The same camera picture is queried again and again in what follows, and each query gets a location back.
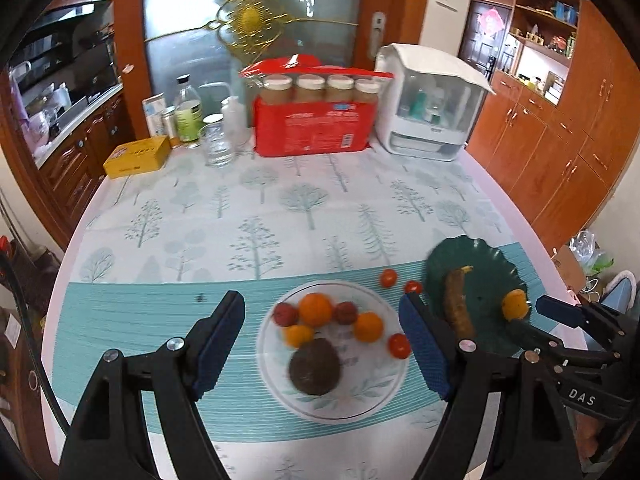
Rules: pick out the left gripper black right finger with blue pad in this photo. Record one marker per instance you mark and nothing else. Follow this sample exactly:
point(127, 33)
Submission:
point(531, 439)

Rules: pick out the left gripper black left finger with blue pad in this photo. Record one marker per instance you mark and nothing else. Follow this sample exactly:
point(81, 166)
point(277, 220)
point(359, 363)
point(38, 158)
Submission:
point(108, 438)

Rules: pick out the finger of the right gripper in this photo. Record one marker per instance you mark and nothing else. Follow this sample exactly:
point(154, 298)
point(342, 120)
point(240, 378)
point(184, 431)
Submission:
point(583, 315)
point(533, 339)

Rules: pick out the yellow lemon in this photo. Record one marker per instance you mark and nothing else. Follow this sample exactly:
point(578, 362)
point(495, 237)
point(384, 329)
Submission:
point(514, 306)

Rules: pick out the overripe brown banana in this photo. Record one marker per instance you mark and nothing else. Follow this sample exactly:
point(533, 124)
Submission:
point(456, 311)

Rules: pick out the cherry tomato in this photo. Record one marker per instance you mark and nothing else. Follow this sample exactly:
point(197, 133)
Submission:
point(413, 287)
point(388, 278)
point(399, 346)

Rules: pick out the small orange tangerine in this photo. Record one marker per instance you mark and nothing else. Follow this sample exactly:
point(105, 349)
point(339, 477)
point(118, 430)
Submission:
point(368, 327)

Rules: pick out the red plum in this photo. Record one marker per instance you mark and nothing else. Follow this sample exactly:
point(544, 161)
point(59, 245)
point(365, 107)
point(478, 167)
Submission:
point(285, 314)
point(345, 313)

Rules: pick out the large orange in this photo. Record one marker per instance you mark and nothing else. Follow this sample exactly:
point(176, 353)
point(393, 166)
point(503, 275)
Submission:
point(315, 310)

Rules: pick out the dark brown avocado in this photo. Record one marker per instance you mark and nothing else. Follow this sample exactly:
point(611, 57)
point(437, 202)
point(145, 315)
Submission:
point(315, 368)

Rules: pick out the small yellow-orange tangerine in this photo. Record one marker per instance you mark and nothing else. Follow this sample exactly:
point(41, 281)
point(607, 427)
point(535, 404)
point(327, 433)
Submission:
point(297, 335)

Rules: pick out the plastic bag on floor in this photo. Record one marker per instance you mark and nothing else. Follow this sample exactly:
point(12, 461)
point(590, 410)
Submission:
point(590, 257)

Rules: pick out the dark green scalloped plate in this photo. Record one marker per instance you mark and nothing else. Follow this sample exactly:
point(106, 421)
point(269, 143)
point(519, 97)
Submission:
point(493, 276)

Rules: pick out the orange wooden cabinet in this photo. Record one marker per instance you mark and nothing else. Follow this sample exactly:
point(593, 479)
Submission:
point(558, 162)

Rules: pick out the white floral plate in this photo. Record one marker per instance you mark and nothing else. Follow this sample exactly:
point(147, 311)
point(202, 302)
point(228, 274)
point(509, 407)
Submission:
point(369, 375)

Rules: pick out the tree pattern tablecloth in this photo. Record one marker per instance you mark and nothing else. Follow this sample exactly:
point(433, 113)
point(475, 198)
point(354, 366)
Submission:
point(154, 253)

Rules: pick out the white cup sterilizer cabinet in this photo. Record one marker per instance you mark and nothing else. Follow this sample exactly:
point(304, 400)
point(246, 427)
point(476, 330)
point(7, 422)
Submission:
point(430, 107)

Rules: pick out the yellow cardboard box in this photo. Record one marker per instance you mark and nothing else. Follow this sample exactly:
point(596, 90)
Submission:
point(138, 157)

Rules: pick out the clear drinking glass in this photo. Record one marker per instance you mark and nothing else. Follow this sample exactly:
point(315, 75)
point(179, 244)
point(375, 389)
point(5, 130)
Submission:
point(216, 146)

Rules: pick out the red jar gift box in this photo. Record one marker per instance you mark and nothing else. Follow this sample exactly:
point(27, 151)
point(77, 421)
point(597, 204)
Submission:
point(303, 107)

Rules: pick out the small metal tin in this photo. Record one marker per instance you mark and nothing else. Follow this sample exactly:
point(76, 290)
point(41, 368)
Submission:
point(170, 126)

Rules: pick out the small white carton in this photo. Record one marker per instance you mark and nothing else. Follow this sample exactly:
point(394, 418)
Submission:
point(153, 108)

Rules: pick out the white plastic squeeze bottle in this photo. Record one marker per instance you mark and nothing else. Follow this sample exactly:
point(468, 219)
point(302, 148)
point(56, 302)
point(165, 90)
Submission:
point(234, 118)

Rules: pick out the glass bottle green label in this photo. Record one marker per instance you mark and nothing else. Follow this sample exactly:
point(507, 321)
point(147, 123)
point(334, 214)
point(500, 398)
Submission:
point(188, 112)

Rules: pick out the gold door ornament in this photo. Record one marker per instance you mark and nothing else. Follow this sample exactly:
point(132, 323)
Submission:
point(249, 28)

